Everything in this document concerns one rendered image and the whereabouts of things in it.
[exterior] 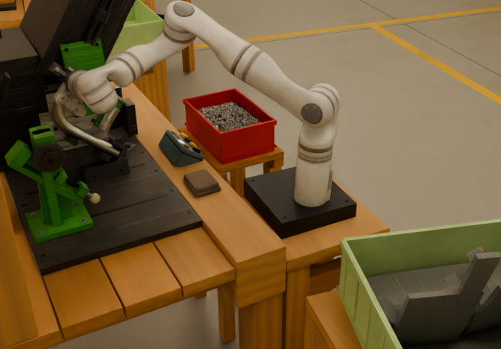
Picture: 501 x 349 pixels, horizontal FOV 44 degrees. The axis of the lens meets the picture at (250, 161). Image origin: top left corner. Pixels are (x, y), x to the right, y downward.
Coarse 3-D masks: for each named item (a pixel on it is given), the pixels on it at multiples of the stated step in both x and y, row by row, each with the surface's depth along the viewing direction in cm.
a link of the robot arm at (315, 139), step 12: (324, 84) 159; (336, 96) 157; (336, 108) 157; (336, 120) 162; (300, 132) 164; (312, 132) 162; (324, 132) 162; (336, 132) 163; (300, 144) 163; (312, 144) 160; (324, 144) 160
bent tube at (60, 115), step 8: (64, 88) 174; (56, 104) 174; (56, 112) 174; (56, 120) 175; (64, 120) 175; (64, 128) 176; (72, 128) 177; (80, 128) 179; (80, 136) 178; (88, 136) 179; (96, 136) 181; (96, 144) 181; (104, 144) 182; (112, 152) 183
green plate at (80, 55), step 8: (96, 40) 178; (64, 48) 175; (72, 48) 176; (80, 48) 177; (88, 48) 178; (96, 48) 179; (64, 56) 175; (72, 56) 176; (80, 56) 177; (88, 56) 178; (96, 56) 179; (64, 64) 176; (72, 64) 177; (80, 64) 177; (88, 64) 178; (96, 64) 180; (104, 64) 181; (88, 112) 181
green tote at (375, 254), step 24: (360, 240) 148; (384, 240) 149; (408, 240) 150; (432, 240) 152; (456, 240) 153; (480, 240) 155; (360, 264) 151; (384, 264) 153; (408, 264) 154; (432, 264) 156; (456, 264) 157; (336, 288) 155; (360, 288) 137; (360, 312) 139; (360, 336) 140; (384, 336) 124
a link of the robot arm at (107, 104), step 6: (78, 90) 152; (114, 90) 148; (78, 96) 154; (108, 96) 145; (114, 96) 147; (96, 102) 145; (102, 102) 145; (108, 102) 145; (114, 102) 147; (90, 108) 150; (96, 108) 146; (102, 108) 146; (108, 108) 146
